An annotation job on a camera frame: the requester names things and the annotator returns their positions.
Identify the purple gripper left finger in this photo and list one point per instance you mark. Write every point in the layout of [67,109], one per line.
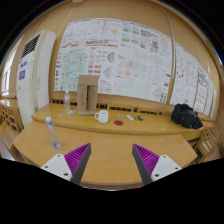
[70,166]

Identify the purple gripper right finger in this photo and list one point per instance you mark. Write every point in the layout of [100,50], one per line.
[151,166]

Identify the clear plastic water bottle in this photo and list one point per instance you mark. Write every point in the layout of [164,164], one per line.
[51,133]

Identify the small clear cup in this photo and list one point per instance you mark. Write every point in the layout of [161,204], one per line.
[71,113]

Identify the small items on desk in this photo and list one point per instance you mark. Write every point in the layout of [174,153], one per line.
[131,117]

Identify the red round coaster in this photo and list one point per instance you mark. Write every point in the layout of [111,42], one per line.
[118,122]

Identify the white ceramic mug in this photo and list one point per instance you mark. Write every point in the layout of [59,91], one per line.
[102,116]

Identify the black bag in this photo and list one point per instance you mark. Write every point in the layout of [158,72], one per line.
[184,116]

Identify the wooden chair right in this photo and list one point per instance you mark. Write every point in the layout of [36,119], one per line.
[207,147]

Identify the wooden chair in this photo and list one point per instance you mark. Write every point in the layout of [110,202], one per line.
[10,124]
[207,147]

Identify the red-label plastic bottle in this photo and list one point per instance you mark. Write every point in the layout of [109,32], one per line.
[67,101]

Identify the wooden chair left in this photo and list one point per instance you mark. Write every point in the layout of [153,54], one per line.
[10,124]

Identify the brown cardboard box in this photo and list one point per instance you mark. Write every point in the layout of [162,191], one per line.
[87,92]

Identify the white standing air conditioner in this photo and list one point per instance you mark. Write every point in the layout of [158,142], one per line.
[33,75]

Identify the right wall poster board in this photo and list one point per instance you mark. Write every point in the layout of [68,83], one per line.
[192,84]

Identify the large wall poster board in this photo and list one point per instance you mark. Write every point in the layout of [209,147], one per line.
[128,58]

